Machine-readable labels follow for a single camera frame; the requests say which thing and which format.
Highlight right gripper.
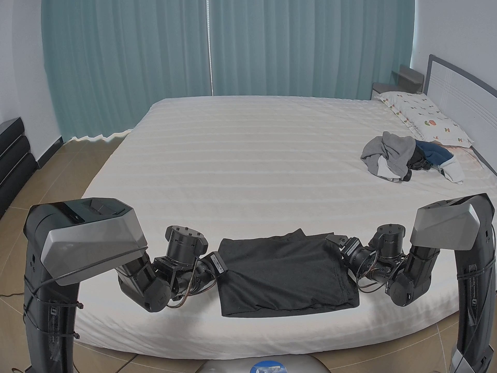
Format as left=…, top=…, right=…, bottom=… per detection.
left=325, top=235, right=368, bottom=270

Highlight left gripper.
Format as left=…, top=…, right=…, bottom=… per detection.
left=194, top=252, right=230, bottom=290

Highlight black T-shirt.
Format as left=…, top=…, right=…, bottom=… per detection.
left=215, top=228, right=360, bottom=318

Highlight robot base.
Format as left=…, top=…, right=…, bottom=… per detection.
left=200, top=355, right=327, bottom=373

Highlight pile of clothes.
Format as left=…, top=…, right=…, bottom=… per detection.
left=360, top=131, right=465, bottom=185

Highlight bed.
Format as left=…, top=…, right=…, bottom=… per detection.
left=74, top=55, right=497, bottom=354

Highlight white printed pillow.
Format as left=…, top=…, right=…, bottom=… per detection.
left=375, top=91, right=475, bottom=148

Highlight grey bedside table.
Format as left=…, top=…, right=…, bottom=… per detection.
left=372, top=64, right=425, bottom=95

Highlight blue-green curtain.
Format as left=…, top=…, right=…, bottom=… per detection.
left=208, top=0, right=415, bottom=101
left=41, top=0, right=213, bottom=142

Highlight black dressing table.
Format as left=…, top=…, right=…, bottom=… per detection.
left=0, top=117, right=37, bottom=218

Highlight black cable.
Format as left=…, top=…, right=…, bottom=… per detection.
left=355, top=276, right=390, bottom=293
left=23, top=247, right=146, bottom=298

